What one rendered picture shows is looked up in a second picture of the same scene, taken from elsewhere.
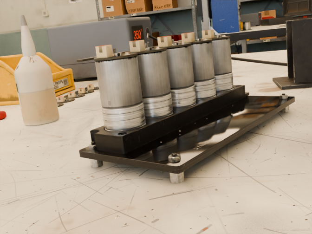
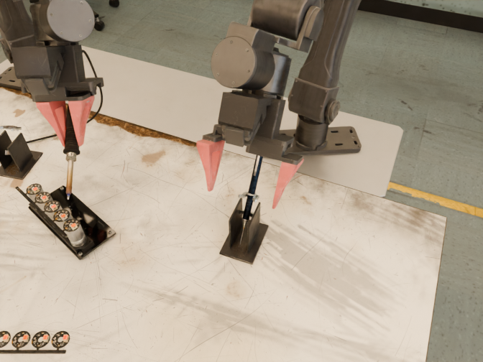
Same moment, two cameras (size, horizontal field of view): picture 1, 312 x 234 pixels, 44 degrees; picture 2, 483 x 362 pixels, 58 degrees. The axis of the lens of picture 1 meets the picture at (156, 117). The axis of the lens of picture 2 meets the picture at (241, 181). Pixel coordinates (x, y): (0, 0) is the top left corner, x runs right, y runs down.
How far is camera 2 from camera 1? 68 cm
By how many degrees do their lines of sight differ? 79
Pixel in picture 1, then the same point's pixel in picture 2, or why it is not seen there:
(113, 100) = (82, 235)
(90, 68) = not seen: outside the picture
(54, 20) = not seen: outside the picture
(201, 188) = (120, 231)
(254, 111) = (73, 202)
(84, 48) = not seen: outside the picture
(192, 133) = (87, 224)
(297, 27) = (11, 149)
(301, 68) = (19, 164)
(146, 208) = (125, 244)
